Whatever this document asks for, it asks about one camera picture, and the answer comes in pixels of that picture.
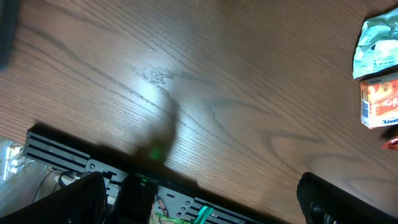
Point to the red orange snack bar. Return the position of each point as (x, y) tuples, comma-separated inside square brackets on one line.
[(391, 144)]

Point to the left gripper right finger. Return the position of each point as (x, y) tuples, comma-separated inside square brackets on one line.
[(322, 202)]

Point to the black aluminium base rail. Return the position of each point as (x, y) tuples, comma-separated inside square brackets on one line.
[(135, 193)]

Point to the teal wet wipes pack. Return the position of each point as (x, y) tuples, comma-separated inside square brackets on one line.
[(376, 49)]

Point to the grey plastic mesh basket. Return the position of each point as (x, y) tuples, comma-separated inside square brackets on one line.
[(9, 12)]

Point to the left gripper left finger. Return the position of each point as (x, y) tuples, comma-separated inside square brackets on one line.
[(79, 202)]

